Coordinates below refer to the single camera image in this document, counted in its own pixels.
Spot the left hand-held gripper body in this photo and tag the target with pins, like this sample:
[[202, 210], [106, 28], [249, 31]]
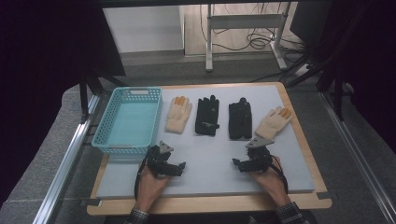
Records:
[[157, 161]]

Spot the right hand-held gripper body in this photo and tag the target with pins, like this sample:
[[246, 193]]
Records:
[[260, 157]]

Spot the person's left hand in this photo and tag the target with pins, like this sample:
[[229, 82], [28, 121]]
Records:
[[151, 189]]

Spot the person's right hand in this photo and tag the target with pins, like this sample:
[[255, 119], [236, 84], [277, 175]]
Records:
[[274, 183]]

